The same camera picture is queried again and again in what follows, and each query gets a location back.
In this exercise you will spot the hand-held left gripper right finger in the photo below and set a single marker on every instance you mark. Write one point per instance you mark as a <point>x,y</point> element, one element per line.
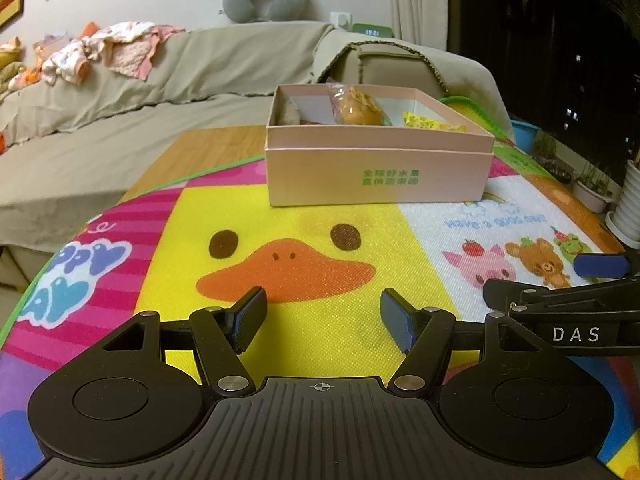
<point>396,320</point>

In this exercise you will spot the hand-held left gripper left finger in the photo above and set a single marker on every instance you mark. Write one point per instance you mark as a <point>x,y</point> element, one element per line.
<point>248,320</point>

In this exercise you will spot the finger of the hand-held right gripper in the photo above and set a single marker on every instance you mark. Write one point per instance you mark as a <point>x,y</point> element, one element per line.
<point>505,292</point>
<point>602,266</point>

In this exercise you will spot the pink cardboard box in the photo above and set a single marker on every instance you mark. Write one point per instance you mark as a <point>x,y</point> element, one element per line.
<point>325,180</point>

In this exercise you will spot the yellow snack packet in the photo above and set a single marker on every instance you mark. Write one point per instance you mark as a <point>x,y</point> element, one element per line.
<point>430,124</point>

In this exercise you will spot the bread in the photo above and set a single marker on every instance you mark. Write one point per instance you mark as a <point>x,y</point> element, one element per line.
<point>357,110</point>

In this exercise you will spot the white ribbed plant pot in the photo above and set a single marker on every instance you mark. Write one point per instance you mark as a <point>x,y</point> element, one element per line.
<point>627,210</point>

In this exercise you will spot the white pot with sprouts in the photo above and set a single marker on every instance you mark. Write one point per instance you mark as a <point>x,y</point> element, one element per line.
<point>592,195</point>

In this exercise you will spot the dark small plant pot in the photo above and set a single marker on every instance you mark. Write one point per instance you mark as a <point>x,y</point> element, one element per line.
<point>561,174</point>

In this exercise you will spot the colourful cartoon play mat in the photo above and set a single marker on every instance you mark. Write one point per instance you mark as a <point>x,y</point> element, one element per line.
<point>200,210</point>

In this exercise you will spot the small green potted plant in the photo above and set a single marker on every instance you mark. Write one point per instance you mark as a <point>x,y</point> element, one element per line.
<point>545,147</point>

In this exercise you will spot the blue plastic basin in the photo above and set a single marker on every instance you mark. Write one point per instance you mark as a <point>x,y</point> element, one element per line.
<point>525,135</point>

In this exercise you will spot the dark glass balcony door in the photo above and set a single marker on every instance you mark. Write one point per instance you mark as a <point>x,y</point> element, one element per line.
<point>540,35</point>

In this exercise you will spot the beige leather sofa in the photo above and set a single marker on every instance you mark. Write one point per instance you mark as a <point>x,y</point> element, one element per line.
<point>395,72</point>

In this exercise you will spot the green digital clock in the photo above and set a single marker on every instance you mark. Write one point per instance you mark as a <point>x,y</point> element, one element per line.
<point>372,31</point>

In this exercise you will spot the pink floral baby clothes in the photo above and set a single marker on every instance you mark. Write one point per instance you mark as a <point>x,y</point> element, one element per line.
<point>125,47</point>

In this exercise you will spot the beige curtain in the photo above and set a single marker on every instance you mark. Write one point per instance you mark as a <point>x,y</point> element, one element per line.
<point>417,0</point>

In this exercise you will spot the white wall socket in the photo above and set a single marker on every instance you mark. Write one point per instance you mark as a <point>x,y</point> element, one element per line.
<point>341,20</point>

